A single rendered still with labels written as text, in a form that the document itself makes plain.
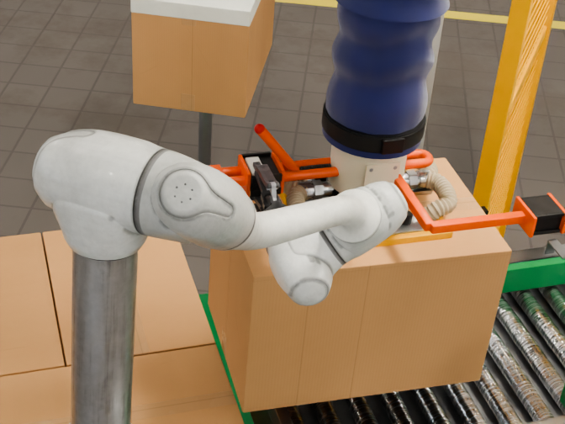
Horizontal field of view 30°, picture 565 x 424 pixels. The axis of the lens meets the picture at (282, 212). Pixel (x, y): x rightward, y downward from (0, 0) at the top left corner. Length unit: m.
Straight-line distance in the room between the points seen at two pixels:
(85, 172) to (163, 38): 2.10
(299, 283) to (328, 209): 0.20
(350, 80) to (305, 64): 3.26
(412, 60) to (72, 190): 0.87
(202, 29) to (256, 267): 1.47
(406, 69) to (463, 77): 3.35
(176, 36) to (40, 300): 1.08
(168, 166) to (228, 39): 2.10
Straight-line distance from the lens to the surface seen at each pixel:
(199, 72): 3.64
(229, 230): 1.51
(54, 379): 2.77
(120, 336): 1.69
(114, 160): 1.52
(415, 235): 2.37
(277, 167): 2.31
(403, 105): 2.21
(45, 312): 2.97
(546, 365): 2.94
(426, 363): 2.55
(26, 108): 5.02
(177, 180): 1.45
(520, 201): 2.31
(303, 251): 2.00
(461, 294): 2.44
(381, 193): 1.99
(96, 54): 5.49
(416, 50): 2.17
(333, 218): 1.85
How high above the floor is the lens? 2.45
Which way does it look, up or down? 35 degrees down
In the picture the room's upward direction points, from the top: 4 degrees clockwise
